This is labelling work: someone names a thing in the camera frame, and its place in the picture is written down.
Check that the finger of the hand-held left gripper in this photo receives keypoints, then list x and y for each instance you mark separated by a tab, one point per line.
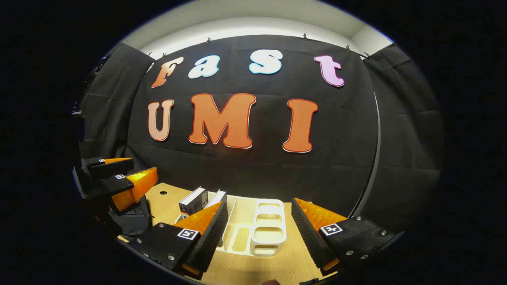
107	188
103	168

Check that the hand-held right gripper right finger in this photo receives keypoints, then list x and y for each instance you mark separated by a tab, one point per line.
307	233

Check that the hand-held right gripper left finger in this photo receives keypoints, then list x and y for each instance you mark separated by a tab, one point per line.
210	233

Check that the blue book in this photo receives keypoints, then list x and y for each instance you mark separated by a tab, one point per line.
217	199

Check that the white and grey book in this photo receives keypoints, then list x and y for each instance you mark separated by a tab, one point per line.
192	202

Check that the white bookshelf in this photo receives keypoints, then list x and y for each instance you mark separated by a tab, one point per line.
269	233

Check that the black schoolbag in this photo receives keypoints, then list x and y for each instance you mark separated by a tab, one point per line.
134	221

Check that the grey frame pole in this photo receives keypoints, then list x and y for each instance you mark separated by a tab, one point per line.
378	130

